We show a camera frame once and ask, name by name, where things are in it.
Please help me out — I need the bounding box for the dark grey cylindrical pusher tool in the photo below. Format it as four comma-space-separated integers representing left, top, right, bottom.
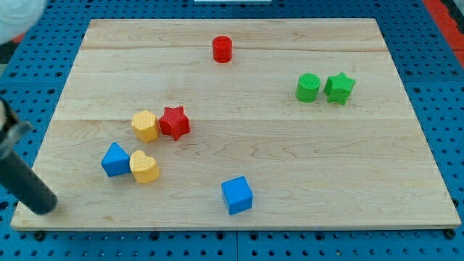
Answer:
1, 99, 57, 215

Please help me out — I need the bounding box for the blue triangle block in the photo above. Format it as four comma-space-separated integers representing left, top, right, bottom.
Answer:
101, 142, 131, 177

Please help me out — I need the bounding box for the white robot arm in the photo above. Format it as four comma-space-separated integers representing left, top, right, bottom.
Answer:
1, 0, 57, 215

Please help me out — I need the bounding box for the yellow heart block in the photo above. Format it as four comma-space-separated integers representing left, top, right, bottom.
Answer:
129, 150, 160, 183

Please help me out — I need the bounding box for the yellow hexagon block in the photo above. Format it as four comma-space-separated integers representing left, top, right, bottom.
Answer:
131, 110, 160, 143

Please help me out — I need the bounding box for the red star block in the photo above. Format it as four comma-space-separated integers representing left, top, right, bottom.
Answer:
159, 106, 190, 141

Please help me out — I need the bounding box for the blue cube block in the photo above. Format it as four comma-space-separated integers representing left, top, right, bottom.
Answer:
221, 176, 254, 215

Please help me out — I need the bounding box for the wooden board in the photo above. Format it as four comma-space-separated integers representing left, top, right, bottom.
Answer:
11, 18, 461, 231

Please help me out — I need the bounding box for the red cylinder block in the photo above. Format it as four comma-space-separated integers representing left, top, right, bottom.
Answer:
212, 36, 233, 63

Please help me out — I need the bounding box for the green cylinder block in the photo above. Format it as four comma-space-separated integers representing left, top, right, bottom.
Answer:
295, 73, 320, 103

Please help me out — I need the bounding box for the green star block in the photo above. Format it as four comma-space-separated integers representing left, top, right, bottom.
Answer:
323, 72, 356, 105

